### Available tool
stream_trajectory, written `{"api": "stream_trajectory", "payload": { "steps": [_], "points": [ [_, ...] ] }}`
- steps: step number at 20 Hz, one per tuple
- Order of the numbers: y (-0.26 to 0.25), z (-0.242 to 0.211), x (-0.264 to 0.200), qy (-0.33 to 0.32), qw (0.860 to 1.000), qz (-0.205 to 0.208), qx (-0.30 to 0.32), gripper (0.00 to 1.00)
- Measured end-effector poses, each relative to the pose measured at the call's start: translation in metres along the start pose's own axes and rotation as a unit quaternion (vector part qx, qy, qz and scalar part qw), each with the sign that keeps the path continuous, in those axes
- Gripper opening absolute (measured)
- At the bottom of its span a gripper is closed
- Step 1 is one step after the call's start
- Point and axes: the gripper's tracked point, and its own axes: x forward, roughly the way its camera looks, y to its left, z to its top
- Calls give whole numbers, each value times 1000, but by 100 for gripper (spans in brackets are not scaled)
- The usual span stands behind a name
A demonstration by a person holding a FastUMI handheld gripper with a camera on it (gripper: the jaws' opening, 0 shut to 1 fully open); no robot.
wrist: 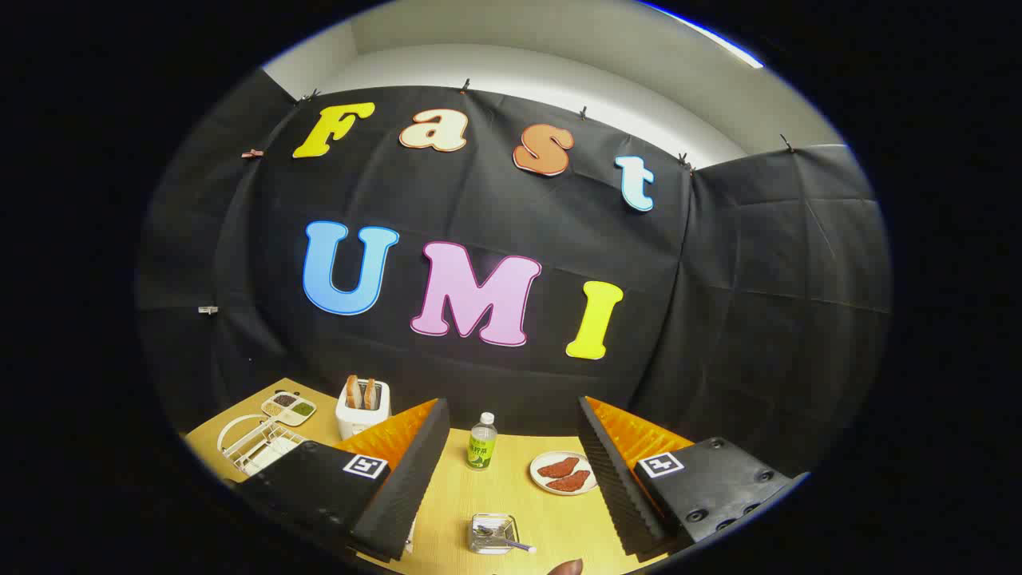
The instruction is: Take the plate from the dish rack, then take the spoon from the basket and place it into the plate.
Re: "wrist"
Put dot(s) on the toast slice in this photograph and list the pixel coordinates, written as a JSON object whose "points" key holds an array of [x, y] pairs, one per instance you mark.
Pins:
{"points": [[352, 391], [370, 393]]}

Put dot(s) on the white toaster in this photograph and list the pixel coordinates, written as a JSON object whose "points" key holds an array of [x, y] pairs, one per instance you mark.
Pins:
{"points": [[361, 421]]}

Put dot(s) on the white oval plate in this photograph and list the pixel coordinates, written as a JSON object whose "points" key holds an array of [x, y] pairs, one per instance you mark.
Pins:
{"points": [[591, 467]]}

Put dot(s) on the red meat piece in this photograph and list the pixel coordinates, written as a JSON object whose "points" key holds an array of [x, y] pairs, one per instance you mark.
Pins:
{"points": [[559, 467], [571, 481]]}

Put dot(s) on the divided snack dish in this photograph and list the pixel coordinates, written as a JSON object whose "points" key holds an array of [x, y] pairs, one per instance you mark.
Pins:
{"points": [[289, 407]]}

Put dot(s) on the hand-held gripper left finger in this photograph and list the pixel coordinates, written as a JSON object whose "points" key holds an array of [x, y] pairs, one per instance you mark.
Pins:
{"points": [[399, 495]]}

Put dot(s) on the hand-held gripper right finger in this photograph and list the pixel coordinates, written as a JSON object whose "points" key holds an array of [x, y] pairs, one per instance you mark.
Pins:
{"points": [[611, 479]]}

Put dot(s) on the green label drink bottle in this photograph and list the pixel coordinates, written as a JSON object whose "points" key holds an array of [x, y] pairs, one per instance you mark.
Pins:
{"points": [[481, 447]]}

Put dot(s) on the black backdrop cloth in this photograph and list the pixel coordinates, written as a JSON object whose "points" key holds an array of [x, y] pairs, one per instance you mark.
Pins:
{"points": [[479, 208]]}

